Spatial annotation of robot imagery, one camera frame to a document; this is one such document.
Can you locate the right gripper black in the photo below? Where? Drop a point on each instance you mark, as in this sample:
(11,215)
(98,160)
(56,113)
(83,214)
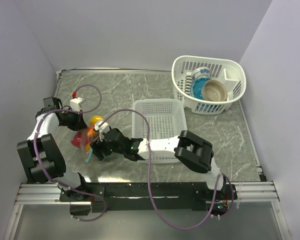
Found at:
(97,146)

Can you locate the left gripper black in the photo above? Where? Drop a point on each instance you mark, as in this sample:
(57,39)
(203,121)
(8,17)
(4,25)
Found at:
(80,124)

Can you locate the clear zip top bag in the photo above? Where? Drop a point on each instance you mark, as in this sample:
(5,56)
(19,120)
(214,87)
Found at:
(85,145)

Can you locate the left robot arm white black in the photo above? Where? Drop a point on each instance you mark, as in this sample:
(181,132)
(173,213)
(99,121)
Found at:
(40,155)

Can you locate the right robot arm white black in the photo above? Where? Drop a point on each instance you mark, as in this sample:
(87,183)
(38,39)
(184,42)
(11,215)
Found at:
(188,148)

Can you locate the yellow fake fruit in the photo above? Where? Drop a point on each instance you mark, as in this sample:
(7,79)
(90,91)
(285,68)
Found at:
(94,119)

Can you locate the orange red fake fruit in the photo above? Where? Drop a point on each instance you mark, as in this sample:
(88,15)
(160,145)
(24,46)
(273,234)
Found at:
(91,132)

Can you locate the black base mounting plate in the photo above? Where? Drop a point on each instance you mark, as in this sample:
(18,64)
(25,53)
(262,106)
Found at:
(117,196)

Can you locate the white perforated flat basket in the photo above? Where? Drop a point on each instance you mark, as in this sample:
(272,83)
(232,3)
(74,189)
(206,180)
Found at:
(166,118)

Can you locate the blue plate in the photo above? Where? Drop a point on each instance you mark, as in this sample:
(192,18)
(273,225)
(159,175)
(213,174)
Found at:
(197,87)

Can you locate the beige bowl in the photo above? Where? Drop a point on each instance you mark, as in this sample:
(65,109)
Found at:
(214,91)

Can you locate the blue white patterned cup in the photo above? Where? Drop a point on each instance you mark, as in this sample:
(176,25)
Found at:
(201,72)

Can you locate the white dish rack basket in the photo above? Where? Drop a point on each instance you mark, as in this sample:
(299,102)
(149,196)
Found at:
(228,72)

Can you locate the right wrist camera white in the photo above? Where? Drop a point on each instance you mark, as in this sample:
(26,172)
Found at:
(101,127)

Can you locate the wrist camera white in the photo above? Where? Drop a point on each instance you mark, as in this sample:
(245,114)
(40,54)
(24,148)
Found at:
(76,102)
(101,127)

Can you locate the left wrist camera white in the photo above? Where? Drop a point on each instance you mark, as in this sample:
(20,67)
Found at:
(76,102)

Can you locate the aluminium rail frame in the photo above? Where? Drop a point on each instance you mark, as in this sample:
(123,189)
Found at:
(49,194)

